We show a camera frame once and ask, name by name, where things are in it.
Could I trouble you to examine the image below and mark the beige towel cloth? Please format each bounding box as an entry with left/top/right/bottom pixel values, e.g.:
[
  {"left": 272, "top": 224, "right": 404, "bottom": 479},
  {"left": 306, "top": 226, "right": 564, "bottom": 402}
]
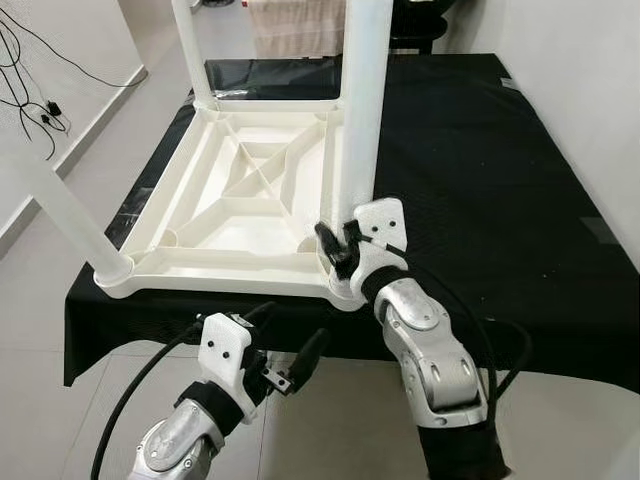
[{"left": 247, "top": 0, "right": 347, "bottom": 59}]

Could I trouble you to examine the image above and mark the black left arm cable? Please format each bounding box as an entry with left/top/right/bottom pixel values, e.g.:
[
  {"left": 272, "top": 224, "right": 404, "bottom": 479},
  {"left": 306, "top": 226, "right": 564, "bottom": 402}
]
[{"left": 90, "top": 320, "right": 206, "bottom": 480}]

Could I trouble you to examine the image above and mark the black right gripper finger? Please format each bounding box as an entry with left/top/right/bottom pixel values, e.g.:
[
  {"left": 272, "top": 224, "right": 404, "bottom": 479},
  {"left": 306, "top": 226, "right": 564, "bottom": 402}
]
[{"left": 314, "top": 221, "right": 347, "bottom": 265}]

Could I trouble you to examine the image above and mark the black tablecloth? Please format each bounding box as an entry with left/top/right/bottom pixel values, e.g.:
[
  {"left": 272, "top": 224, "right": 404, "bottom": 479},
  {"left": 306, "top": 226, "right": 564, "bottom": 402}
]
[{"left": 62, "top": 52, "right": 640, "bottom": 395}]

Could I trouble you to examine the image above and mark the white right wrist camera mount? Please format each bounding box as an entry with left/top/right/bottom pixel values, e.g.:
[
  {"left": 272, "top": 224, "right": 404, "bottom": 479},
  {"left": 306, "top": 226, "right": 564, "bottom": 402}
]
[{"left": 348, "top": 197, "right": 410, "bottom": 303}]

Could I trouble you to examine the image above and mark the black round basin stand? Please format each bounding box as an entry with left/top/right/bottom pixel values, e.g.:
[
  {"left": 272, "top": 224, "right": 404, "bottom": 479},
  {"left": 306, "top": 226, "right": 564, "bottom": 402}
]
[{"left": 388, "top": 0, "right": 453, "bottom": 55}]

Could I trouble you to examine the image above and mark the white plastic table top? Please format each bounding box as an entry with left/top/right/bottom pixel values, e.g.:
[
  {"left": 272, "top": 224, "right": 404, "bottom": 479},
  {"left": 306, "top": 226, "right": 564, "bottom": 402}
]
[{"left": 95, "top": 95, "right": 377, "bottom": 313}]

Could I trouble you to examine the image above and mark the black wall power cable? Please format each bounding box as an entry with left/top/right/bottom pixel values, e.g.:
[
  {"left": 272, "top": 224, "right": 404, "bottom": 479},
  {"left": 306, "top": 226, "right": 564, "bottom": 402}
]
[{"left": 0, "top": 8, "right": 147, "bottom": 163}]

